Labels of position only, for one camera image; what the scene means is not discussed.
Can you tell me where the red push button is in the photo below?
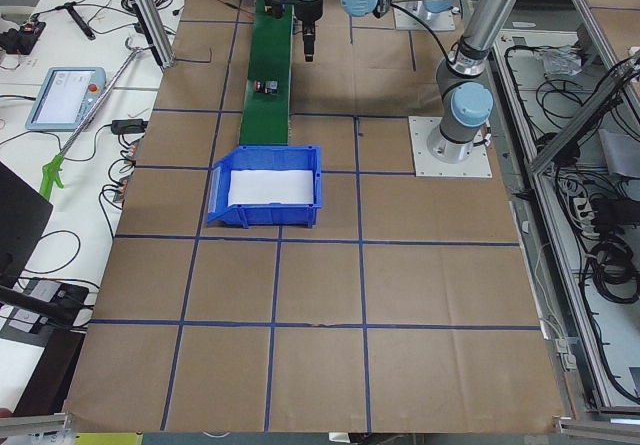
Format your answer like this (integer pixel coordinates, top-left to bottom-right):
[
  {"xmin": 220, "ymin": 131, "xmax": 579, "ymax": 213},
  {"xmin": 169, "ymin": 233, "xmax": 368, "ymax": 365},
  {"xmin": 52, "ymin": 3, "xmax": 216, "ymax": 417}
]
[{"xmin": 254, "ymin": 80, "xmax": 279, "ymax": 95}]

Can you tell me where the blue bin left side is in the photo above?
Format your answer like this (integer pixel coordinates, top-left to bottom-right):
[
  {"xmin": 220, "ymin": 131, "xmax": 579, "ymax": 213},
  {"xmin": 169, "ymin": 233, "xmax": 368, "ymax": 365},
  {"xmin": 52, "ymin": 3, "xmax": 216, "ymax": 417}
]
[{"xmin": 206, "ymin": 145, "xmax": 323, "ymax": 229}]

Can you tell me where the aluminium frame post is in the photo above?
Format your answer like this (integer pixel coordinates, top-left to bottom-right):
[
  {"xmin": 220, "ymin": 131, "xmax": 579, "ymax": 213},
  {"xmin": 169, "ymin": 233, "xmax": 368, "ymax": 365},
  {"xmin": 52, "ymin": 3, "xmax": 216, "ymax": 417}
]
[{"xmin": 129, "ymin": 0, "xmax": 175, "ymax": 70}]

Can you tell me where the green conveyor belt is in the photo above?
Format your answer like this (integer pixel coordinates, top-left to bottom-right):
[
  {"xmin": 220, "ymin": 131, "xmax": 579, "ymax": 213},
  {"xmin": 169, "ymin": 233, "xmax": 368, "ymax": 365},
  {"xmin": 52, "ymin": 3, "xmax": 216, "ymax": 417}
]
[{"xmin": 239, "ymin": 0, "xmax": 293, "ymax": 145}]

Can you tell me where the green handled reach grabber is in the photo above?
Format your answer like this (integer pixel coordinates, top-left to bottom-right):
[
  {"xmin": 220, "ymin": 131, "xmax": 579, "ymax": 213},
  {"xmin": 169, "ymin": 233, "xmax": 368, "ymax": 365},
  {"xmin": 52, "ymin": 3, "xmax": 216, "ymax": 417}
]
[{"xmin": 39, "ymin": 37, "xmax": 149, "ymax": 200}]

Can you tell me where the teach pendant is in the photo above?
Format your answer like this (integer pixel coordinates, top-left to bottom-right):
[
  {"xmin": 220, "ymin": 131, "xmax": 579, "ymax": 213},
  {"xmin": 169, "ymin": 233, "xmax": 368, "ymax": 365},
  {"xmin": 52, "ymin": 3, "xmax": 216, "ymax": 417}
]
[{"xmin": 25, "ymin": 67, "xmax": 106, "ymax": 132}]

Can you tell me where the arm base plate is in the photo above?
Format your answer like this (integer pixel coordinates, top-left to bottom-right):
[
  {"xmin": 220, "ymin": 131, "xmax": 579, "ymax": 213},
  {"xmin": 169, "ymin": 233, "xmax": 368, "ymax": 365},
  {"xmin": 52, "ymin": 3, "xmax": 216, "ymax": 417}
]
[
  {"xmin": 408, "ymin": 116, "xmax": 492, "ymax": 179},
  {"xmin": 393, "ymin": 0, "xmax": 456, "ymax": 32}
]

